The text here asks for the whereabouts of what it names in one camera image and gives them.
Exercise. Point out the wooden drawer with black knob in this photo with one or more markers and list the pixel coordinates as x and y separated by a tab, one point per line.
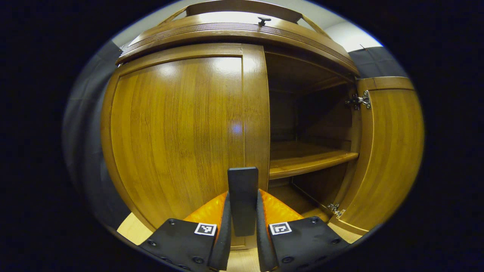
211	28

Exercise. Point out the wooden cabinet door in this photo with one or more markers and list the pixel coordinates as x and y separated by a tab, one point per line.
170	132
393	151

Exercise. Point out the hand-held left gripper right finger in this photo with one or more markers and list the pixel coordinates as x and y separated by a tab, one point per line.
263	245

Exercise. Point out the wooden double-door shoe cabinet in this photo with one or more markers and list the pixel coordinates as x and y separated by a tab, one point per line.
314	113

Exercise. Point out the wooden inner cabinet shelf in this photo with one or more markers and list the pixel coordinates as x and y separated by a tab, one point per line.
302	162

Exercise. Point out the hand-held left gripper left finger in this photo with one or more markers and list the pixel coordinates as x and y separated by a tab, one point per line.
224	241

